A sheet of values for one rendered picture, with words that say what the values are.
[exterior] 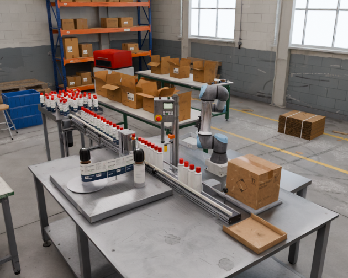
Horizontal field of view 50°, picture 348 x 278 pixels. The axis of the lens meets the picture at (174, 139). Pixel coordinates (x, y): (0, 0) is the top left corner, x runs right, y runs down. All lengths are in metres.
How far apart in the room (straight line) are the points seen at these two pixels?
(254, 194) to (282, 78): 6.28
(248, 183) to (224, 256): 0.62
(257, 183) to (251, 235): 0.36
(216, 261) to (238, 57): 7.70
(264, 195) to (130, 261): 1.04
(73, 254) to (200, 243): 1.36
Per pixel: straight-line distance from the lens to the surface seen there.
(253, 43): 9.21
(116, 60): 8.33
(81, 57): 10.02
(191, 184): 2.77
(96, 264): 3.21
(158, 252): 2.26
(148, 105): 5.18
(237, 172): 2.69
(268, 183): 2.67
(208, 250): 2.28
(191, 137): 3.68
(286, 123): 6.90
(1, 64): 10.16
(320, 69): 8.29
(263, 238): 2.42
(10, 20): 10.17
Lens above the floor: 2.19
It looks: 20 degrees down
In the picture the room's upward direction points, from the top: straight up
